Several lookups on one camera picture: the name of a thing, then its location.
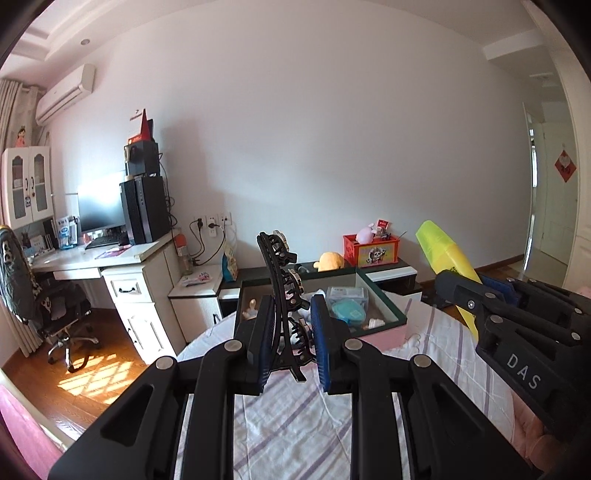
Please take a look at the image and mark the yellow highlighter marker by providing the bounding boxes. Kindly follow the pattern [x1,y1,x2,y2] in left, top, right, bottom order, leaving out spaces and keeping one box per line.
[416,220,483,341]

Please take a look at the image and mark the pink block cat figure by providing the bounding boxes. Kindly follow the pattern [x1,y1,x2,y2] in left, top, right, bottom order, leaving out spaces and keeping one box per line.
[363,318,386,330]

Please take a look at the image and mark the teal round case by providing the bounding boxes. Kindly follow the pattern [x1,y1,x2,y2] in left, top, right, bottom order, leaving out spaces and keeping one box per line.
[331,299,366,327]

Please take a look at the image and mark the clear dental floss box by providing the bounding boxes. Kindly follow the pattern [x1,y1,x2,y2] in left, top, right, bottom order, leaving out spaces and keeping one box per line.
[325,286,369,309]

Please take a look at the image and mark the black hair claw clip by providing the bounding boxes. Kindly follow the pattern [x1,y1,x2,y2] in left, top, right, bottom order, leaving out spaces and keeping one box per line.
[256,230,315,383]

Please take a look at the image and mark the baby doll figurine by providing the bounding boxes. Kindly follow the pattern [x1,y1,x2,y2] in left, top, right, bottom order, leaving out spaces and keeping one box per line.
[242,299,259,320]

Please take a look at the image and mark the person right hand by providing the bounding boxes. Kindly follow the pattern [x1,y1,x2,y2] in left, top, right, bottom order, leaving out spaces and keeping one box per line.
[512,393,567,472]

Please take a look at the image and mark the white door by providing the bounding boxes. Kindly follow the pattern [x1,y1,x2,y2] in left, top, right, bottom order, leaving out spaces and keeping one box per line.
[522,109,578,286]

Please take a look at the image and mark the pink bed sheet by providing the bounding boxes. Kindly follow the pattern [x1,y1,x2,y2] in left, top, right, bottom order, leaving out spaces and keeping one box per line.
[1,386,62,479]

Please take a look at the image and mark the striped white quilt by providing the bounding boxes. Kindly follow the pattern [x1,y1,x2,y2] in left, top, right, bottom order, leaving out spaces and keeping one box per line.
[172,294,528,480]

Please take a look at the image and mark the black white side table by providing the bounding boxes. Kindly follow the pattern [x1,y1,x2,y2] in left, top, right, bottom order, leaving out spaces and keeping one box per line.
[363,259,421,296]

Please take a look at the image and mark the low white bedside table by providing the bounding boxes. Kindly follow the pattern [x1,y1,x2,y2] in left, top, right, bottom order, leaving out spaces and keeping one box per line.
[168,264,239,343]

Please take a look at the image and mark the pink storage box dark rim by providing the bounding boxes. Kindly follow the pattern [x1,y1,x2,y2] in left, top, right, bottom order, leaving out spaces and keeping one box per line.
[235,264,407,351]

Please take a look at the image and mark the black office chair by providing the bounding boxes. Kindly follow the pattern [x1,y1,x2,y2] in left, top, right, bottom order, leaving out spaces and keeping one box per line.
[1,225,99,373]

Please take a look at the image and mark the white computer desk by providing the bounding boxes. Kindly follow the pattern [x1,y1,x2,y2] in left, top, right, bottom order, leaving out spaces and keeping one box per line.
[32,233,186,365]

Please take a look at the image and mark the red toy crate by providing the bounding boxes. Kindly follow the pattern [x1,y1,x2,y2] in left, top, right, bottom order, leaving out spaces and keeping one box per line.
[342,235,400,268]

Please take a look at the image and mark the pink plush in crate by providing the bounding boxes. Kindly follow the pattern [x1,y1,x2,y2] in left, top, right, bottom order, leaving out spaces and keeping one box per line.
[356,224,376,245]

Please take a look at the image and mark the yellow plush toy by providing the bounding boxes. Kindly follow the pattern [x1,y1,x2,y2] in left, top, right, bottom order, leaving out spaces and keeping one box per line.
[314,252,346,272]

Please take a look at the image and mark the computer monitor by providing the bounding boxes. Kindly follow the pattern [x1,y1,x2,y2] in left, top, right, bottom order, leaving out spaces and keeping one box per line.
[78,187,125,249]

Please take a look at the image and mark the black computer tower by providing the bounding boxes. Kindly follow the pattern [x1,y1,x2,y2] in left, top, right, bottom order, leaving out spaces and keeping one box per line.
[119,176,171,245]

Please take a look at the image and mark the black box on tower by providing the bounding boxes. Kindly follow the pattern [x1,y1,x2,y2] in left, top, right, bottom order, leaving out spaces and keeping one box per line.
[124,140,160,177]

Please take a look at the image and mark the white glass door cabinet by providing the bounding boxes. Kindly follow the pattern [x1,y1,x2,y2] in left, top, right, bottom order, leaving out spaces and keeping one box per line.
[1,146,54,230]

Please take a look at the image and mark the white air conditioner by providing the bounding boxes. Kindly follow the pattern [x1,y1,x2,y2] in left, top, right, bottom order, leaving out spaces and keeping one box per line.
[35,64,96,126]

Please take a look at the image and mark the wall power sockets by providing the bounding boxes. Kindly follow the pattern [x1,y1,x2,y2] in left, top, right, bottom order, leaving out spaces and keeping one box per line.
[194,211,232,238]

